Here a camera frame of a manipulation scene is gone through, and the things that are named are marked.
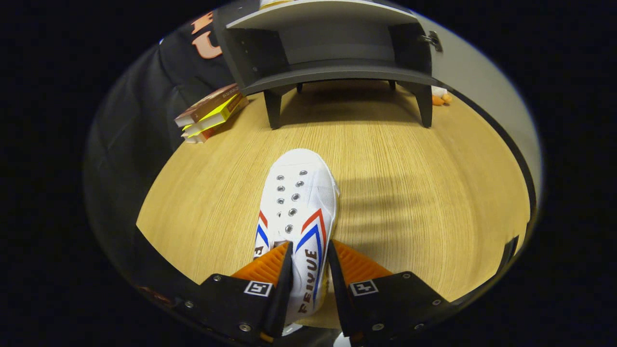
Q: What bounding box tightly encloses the grey shoe cabinet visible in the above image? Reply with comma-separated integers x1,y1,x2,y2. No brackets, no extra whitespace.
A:
212,0,442,130

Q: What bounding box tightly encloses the black backdrop cloth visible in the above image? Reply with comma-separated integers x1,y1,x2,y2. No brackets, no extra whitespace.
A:
84,10,238,290

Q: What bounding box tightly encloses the yellow book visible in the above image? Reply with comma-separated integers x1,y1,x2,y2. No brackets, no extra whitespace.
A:
182,94,249,138

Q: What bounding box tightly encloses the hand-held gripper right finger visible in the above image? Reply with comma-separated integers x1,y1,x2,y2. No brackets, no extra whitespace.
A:
327,240,452,346

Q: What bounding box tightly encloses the red book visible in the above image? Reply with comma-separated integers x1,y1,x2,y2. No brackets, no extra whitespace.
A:
186,127,214,144

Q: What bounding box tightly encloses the penguin plush toy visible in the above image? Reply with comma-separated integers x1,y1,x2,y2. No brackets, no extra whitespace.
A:
430,86,453,107

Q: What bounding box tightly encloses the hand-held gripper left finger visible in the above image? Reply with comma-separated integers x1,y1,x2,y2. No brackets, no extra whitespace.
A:
200,240,295,345

